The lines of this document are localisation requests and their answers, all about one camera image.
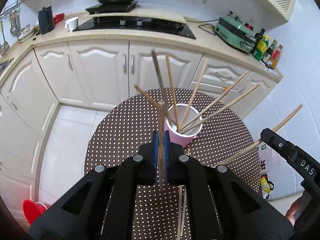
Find white printed carton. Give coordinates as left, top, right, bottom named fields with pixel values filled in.
left=257, top=144, right=272, bottom=178

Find green electric grill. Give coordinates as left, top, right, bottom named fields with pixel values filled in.
left=214, top=12, right=259, bottom=53

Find black glass gas hob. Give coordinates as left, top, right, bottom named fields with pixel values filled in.
left=72, top=16, right=196, bottom=40

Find white mug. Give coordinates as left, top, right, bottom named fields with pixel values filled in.
left=64, top=17, right=79, bottom=32

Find red label bottle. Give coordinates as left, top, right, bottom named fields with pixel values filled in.
left=266, top=44, right=284, bottom=70

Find person's right hand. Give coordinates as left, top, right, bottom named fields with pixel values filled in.
left=286, top=199, right=300, bottom=227

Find green label bottle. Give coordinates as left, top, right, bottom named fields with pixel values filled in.
left=251, top=28, right=266, bottom=61

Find dark sauce bottle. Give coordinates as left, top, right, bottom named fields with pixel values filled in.
left=261, top=39, right=278, bottom=64

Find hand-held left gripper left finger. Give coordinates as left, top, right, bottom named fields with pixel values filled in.
left=29, top=130, right=159, bottom=240

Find pile of wooden chopsticks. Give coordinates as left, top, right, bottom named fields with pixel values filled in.
left=178, top=147, right=191, bottom=232

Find stack of white plates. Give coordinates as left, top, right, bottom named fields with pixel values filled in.
left=17, top=24, right=38, bottom=43

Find dark blue knife block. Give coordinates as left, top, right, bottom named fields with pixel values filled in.
left=38, top=6, right=55, bottom=35

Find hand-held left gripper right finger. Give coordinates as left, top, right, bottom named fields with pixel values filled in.
left=164, top=130, right=294, bottom=240

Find metal utensil rack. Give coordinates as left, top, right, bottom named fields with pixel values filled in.
left=0, top=0, right=27, bottom=53

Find cream base cabinets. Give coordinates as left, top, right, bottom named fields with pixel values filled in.
left=0, top=39, right=279, bottom=220

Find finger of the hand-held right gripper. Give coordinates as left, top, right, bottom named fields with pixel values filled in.
left=260, top=128, right=320, bottom=180

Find red plastic basin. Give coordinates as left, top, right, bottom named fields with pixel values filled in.
left=22, top=199, right=50, bottom=225

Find black power cable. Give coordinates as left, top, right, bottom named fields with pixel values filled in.
left=199, top=18, right=221, bottom=35

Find yellow snack packet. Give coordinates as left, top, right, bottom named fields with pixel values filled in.
left=260, top=176, right=274, bottom=200

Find yellow cap bottle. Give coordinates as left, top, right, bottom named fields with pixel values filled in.
left=262, top=35, right=271, bottom=53

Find dark wooden chopstick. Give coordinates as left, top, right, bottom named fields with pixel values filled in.
left=151, top=49, right=173, bottom=127

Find black induction cooker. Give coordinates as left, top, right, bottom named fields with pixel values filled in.
left=85, top=1, right=139, bottom=15

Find pink paper cup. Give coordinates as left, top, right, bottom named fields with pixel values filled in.
left=164, top=103, right=202, bottom=148

